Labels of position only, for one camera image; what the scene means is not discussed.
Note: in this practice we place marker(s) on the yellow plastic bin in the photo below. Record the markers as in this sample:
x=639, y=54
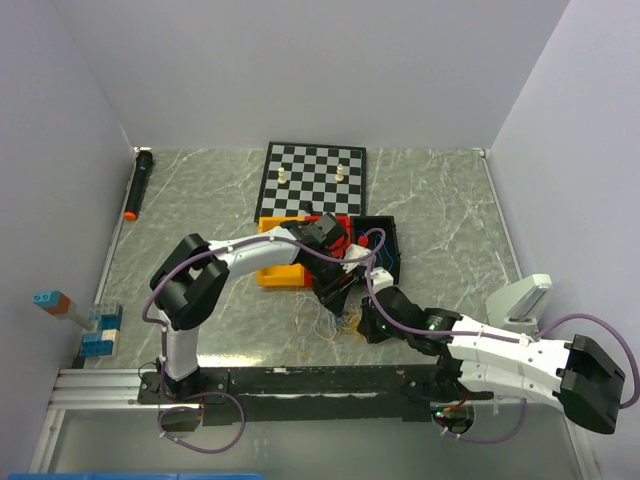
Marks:
x=287, y=276

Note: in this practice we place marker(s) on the black marker orange cap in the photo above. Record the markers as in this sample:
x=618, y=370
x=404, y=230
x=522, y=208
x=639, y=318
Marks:
x=144, y=165

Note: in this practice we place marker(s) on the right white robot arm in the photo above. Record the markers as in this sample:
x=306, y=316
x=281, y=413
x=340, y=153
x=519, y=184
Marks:
x=576, y=377

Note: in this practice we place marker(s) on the white tilted stand device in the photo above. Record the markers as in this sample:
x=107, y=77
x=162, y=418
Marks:
x=518, y=307

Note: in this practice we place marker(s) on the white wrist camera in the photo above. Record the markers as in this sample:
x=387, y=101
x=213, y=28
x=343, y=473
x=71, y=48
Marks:
x=356, y=254
x=379, y=279

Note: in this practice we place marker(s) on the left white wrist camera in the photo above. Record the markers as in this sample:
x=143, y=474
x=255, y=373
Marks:
x=356, y=254

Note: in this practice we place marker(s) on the red plastic bin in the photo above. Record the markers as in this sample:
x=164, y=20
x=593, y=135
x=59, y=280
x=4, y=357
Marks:
x=338, y=249

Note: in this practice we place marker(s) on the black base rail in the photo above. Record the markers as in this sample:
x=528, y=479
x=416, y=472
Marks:
x=306, y=393

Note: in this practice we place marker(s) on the blue white brick stack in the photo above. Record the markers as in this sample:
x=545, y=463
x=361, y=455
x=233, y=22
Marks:
x=103, y=337

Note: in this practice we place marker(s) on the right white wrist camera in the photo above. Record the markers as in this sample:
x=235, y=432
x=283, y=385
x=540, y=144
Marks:
x=379, y=279

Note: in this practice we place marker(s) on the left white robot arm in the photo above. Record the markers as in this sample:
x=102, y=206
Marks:
x=189, y=283

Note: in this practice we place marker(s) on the blue brown toy block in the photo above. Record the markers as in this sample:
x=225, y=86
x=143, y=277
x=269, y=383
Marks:
x=61, y=307

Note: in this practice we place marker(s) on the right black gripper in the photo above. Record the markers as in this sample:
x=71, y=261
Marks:
x=366, y=326

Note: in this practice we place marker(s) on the black white chessboard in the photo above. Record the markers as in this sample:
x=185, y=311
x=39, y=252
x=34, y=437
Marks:
x=310, y=171

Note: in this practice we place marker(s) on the white chess pawn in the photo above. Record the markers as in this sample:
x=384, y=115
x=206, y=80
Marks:
x=339, y=175

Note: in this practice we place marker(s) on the black plastic bin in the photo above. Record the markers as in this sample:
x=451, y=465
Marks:
x=389, y=256

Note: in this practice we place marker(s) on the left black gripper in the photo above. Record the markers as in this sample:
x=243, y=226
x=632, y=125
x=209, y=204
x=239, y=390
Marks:
x=333, y=294

